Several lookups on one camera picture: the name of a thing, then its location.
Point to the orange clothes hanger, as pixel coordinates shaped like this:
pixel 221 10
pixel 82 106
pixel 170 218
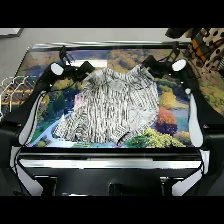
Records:
pixel 15 101
pixel 23 89

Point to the black garment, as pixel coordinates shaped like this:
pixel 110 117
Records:
pixel 175 32

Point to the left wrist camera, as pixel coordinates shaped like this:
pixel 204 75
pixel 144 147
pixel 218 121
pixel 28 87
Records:
pixel 63 53

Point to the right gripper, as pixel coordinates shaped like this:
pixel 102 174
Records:
pixel 153 66

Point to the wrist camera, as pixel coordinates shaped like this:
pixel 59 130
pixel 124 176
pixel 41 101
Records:
pixel 174 50
pixel 63 53

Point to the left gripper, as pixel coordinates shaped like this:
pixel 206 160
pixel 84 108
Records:
pixel 86 70

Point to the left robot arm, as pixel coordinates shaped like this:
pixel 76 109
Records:
pixel 43 80

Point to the yellow checked garment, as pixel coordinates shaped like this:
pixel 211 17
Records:
pixel 199 46

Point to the silver frame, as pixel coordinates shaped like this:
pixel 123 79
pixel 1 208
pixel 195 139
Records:
pixel 110 163

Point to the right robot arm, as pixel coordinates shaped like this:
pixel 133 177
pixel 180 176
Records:
pixel 195 87

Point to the spotted garment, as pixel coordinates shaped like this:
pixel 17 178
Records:
pixel 216 38

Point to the black and white patterned shirt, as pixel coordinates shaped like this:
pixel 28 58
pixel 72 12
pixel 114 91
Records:
pixel 113 106

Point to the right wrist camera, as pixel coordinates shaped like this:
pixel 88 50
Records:
pixel 174 50

